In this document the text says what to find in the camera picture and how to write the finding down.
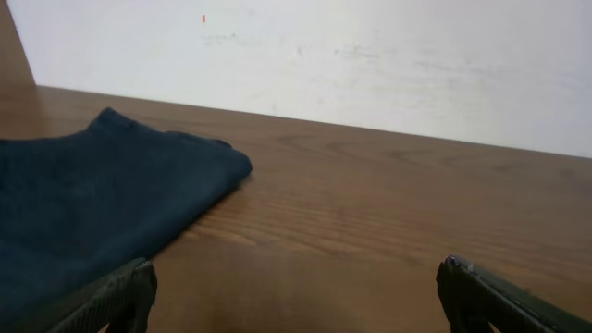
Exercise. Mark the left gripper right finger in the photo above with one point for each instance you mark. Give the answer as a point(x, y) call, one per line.
point(475, 300)

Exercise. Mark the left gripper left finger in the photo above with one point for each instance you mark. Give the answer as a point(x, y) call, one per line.
point(120, 301)

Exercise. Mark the folded dark navy garment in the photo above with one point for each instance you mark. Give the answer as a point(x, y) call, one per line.
point(77, 207)

